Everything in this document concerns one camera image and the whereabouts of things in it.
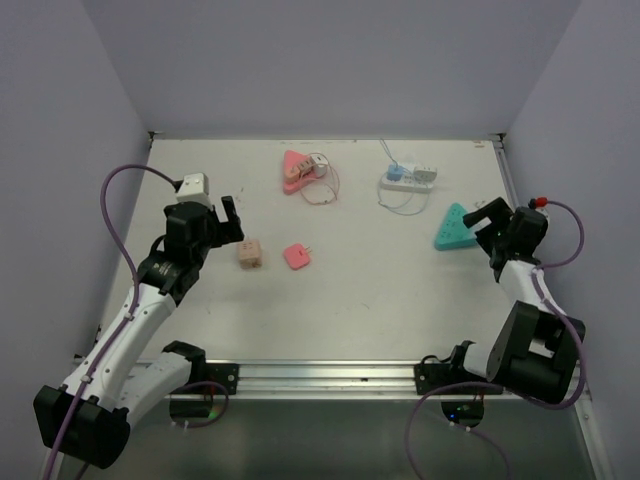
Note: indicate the pink plug adapter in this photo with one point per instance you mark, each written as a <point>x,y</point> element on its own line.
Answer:
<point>297,256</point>

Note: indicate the white power strip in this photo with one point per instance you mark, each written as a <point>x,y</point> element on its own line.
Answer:
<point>407,184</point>

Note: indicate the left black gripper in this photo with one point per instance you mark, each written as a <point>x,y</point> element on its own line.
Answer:
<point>221,230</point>

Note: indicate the white plug adapter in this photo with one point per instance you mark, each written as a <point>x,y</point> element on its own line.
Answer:
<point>425,174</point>

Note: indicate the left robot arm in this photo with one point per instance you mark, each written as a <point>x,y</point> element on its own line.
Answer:
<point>91,415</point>

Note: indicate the beige cube plug adapter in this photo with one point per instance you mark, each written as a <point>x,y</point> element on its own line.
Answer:
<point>249,254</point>

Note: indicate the white charger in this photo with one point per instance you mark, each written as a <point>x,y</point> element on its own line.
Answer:
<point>319,165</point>

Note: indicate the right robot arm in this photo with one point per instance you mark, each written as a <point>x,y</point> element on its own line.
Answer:
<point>538,353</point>

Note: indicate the teal triangular power strip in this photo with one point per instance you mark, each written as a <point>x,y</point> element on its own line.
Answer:
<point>452,233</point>

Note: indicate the aluminium front rail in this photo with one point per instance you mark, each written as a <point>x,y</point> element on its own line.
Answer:
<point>325,380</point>

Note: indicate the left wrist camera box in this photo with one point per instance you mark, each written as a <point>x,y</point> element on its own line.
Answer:
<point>194,188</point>

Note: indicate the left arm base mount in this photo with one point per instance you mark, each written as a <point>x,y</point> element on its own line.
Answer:
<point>215,377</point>

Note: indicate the pink triangular power strip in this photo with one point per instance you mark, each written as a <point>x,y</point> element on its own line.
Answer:
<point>294,157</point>

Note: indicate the peach plug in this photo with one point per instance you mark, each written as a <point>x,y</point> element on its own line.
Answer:
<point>293,173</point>

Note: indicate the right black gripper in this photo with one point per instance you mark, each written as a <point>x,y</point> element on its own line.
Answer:
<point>498,212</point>

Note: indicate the blue charger plug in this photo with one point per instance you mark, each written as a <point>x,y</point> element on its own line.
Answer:
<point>394,173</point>

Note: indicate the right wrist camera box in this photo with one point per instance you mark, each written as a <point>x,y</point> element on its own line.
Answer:
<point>542,210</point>

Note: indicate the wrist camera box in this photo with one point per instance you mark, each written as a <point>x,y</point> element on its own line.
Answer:
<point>542,210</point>
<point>194,188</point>

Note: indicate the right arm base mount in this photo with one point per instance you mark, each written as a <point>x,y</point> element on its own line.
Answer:
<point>432,373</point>

